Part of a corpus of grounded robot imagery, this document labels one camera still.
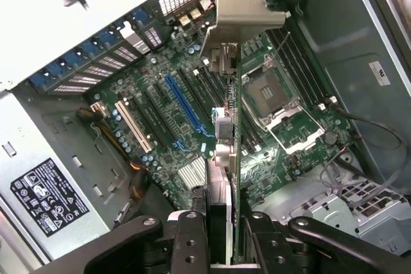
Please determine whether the CPU socket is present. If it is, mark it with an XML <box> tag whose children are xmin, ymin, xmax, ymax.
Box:
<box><xmin>240</xmin><ymin>68</ymin><xmax>304</xmax><ymax>129</ymax></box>

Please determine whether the silver socket cover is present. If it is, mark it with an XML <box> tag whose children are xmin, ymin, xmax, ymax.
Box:
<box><xmin>268</xmin><ymin>116</ymin><xmax>326</xmax><ymax>156</ymax></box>

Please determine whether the black RAM slot bank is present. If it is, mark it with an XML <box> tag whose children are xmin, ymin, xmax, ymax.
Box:
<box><xmin>191</xmin><ymin>65</ymin><xmax>258</xmax><ymax>156</ymax></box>
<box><xmin>267</xmin><ymin>26</ymin><xmax>337</xmax><ymax>110</ymax></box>

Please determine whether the silver power supply with label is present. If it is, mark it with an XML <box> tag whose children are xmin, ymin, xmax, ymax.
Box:
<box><xmin>0</xmin><ymin>90</ymin><xmax>112</xmax><ymax>267</ymax></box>

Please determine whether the rear port block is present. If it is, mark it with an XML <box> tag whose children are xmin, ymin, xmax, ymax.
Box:
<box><xmin>175</xmin><ymin>0</ymin><xmax>215</xmax><ymax>30</ymax></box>

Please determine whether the yellow and black wire bundle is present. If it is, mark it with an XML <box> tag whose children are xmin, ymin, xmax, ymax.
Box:
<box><xmin>75</xmin><ymin>107</ymin><xmax>152</xmax><ymax>205</ymax></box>

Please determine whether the black expansion slot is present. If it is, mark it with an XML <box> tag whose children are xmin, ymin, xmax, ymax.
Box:
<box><xmin>144</xmin><ymin>81</ymin><xmax>193</xmax><ymax>142</ymax></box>
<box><xmin>130</xmin><ymin>92</ymin><xmax>170</xmax><ymax>146</ymax></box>

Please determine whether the grey wire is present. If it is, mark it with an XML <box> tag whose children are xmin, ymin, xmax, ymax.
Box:
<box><xmin>318</xmin><ymin>151</ymin><xmax>386</xmax><ymax>206</ymax></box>

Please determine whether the grey open PC case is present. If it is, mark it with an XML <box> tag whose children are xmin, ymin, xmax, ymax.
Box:
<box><xmin>0</xmin><ymin>0</ymin><xmax>411</xmax><ymax>274</ymax></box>

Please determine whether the green motherboard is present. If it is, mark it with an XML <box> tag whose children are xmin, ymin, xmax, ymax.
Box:
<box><xmin>83</xmin><ymin>6</ymin><xmax>358</xmax><ymax>211</ymax></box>

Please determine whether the silver chipset heatsink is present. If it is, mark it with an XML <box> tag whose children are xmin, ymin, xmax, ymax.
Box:
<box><xmin>176</xmin><ymin>156</ymin><xmax>207</xmax><ymax>191</ymax></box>

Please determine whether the blue slot clip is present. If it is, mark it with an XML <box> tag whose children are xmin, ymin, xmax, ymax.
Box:
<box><xmin>48</xmin><ymin>53</ymin><xmax>85</xmax><ymax>78</ymax></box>
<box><xmin>74</xmin><ymin>40</ymin><xmax>105</xmax><ymax>63</ymax></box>
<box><xmin>93</xmin><ymin>28</ymin><xmax>125</xmax><ymax>51</ymax></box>
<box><xmin>123</xmin><ymin>6</ymin><xmax>153</xmax><ymax>31</ymax></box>
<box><xmin>28</xmin><ymin>67</ymin><xmax>60</xmax><ymax>92</ymax></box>

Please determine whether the white expansion slot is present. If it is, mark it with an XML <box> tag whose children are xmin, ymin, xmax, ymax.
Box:
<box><xmin>114</xmin><ymin>99</ymin><xmax>153</xmax><ymax>154</ymax></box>

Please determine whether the small blue expansion slot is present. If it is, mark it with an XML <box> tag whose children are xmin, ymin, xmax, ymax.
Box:
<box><xmin>172</xmin><ymin>139</ymin><xmax>190</xmax><ymax>156</ymax></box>

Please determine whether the white case sticker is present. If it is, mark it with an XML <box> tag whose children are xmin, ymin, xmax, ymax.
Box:
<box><xmin>368</xmin><ymin>60</ymin><xmax>392</xmax><ymax>87</ymax></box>

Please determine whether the silver disk bay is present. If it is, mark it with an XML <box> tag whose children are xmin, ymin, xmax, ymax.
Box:
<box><xmin>287</xmin><ymin>180</ymin><xmax>411</xmax><ymax>257</ymax></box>

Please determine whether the white power connector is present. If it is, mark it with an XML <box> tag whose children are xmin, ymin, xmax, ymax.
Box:
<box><xmin>89</xmin><ymin>101</ymin><xmax>109</xmax><ymax>120</ymax></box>

